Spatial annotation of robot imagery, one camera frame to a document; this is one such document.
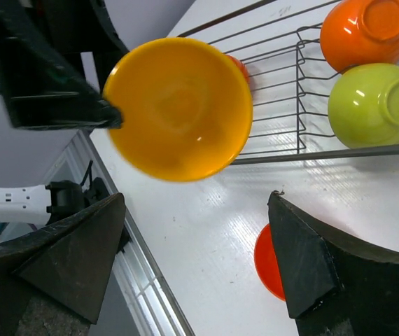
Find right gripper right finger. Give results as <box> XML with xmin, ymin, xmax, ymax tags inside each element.
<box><xmin>267</xmin><ymin>190</ymin><xmax>399</xmax><ymax>335</ymax></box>

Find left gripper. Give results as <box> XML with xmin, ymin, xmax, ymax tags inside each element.
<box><xmin>0</xmin><ymin>0</ymin><xmax>129</xmax><ymax>130</ymax></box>

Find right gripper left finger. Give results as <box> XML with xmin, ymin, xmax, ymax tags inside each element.
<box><xmin>0</xmin><ymin>193</ymin><xmax>126</xmax><ymax>335</ymax></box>

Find yellow-orange bowl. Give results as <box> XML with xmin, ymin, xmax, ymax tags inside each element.
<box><xmin>103</xmin><ymin>37</ymin><xmax>253</xmax><ymax>182</ymax></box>

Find lime green bowl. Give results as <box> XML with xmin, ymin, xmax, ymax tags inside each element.
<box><xmin>328</xmin><ymin>63</ymin><xmax>399</xmax><ymax>149</ymax></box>

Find orange bowl white inside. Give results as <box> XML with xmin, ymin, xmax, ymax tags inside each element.
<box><xmin>320</xmin><ymin>0</ymin><xmax>399</xmax><ymax>73</ymax></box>

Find red-orange bowl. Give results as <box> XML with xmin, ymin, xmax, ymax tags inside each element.
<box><xmin>227</xmin><ymin>55</ymin><xmax>250</xmax><ymax>85</ymax></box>
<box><xmin>253</xmin><ymin>224</ymin><xmax>286</xmax><ymax>301</ymax></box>

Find aluminium rail frame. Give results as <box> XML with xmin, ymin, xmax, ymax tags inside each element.
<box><xmin>45</xmin><ymin>132</ymin><xmax>194</xmax><ymax>335</ymax></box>

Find wire dish rack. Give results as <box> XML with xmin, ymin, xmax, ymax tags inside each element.
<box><xmin>173</xmin><ymin>1</ymin><xmax>399</xmax><ymax>165</ymax></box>

